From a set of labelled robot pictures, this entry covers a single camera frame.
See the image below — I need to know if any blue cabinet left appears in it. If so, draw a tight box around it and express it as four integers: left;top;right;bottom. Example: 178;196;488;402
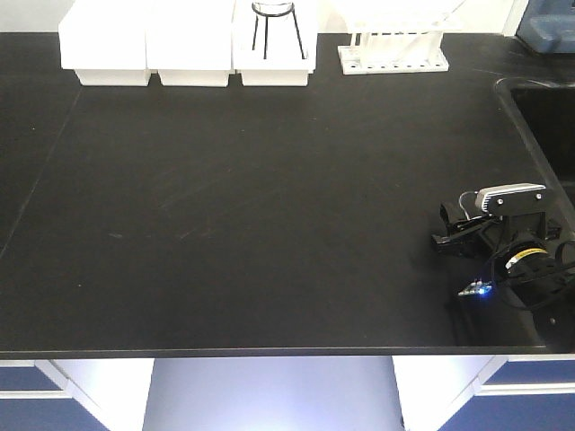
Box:
1;358;154;430

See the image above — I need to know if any black lab sink basin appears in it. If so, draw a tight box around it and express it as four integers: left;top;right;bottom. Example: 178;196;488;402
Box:
493;77;574;217

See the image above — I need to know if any white storage bin middle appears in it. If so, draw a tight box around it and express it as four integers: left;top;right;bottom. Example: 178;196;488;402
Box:
146;1;235;87

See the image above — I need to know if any white test tube rack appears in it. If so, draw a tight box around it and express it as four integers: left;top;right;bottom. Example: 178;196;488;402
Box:
335;1;464;75

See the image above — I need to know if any blue plastic container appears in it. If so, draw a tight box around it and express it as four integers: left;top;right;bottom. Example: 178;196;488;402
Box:
516;0;574;54

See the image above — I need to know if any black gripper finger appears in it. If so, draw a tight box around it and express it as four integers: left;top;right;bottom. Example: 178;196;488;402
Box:
431;226;488;259
439;202;469;232

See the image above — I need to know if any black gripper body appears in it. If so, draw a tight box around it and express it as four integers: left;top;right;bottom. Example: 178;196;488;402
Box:
479;212;562;258

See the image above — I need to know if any green circuit board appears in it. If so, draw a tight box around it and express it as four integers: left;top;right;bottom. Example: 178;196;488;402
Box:
456;279;493;298

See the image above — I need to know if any white storage bin left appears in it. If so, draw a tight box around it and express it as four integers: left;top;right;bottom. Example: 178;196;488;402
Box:
58;1;151;86

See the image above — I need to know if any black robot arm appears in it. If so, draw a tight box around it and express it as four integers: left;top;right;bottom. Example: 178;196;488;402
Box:
432;204;574;353

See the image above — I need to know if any black wire tripod stand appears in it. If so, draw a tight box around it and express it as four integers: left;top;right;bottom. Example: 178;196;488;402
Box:
251;1;306;61

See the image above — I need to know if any white storage bin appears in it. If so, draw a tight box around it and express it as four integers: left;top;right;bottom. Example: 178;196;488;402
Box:
146;1;235;87
232;1;318;86
58;1;151;86

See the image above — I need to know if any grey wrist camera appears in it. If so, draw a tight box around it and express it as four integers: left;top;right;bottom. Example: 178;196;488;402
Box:
474;183;547;216

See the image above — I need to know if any white storage bin right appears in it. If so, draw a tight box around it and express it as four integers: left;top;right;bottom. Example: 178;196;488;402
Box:
232;1;318;86

